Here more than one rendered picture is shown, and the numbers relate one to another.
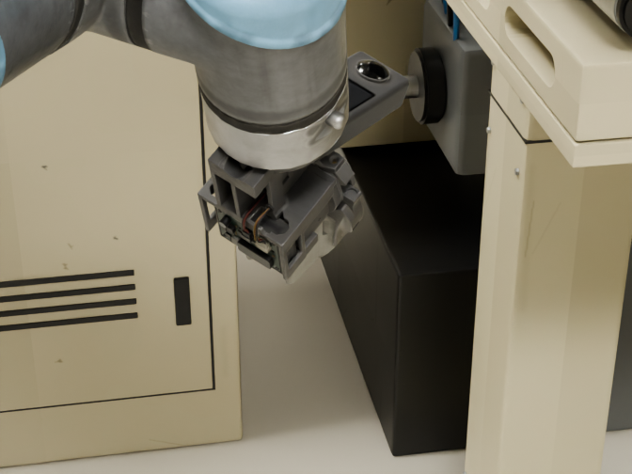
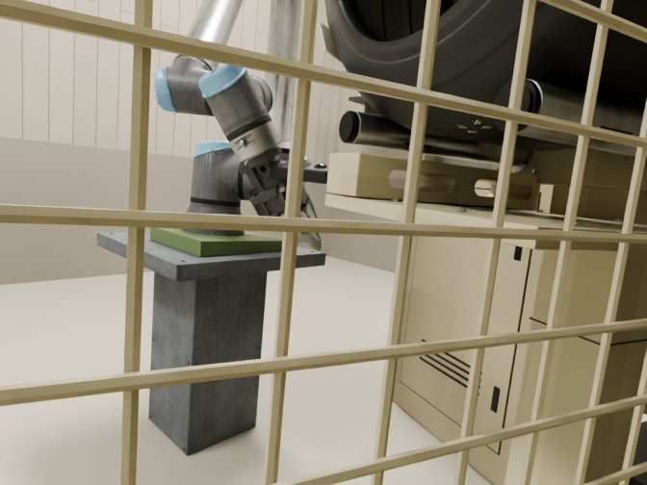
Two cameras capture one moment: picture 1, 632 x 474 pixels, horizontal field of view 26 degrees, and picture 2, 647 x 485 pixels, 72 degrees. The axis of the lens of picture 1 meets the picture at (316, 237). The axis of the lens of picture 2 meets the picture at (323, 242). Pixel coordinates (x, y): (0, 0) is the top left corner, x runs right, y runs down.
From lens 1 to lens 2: 1.13 m
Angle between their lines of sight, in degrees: 72
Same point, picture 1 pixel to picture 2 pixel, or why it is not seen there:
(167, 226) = (498, 359)
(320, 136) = (240, 148)
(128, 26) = not seen: hidden behind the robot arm
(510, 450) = not seen: outside the picture
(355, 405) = not seen: outside the picture
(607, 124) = (332, 185)
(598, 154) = (329, 200)
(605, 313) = (565, 470)
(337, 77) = (234, 121)
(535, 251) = (528, 393)
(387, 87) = (314, 168)
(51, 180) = (466, 318)
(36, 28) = (185, 90)
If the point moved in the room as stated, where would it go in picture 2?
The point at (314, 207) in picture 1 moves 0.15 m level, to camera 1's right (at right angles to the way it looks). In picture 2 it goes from (265, 192) to (279, 198)
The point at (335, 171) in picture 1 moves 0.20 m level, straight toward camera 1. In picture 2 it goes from (279, 187) to (164, 177)
